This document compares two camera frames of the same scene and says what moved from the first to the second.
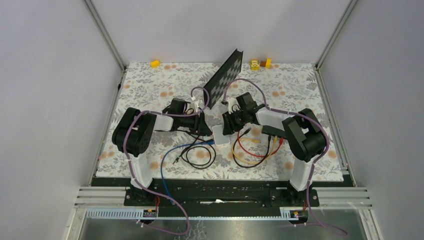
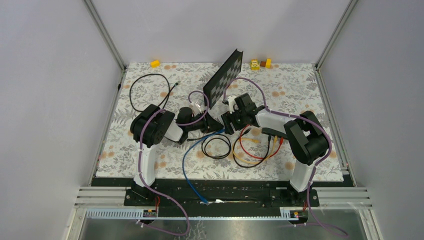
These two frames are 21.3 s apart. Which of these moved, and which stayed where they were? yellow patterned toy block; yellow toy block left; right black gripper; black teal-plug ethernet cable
Moved: black teal-plug ethernet cable
Stayed: right black gripper; yellow patterned toy block; yellow toy block left
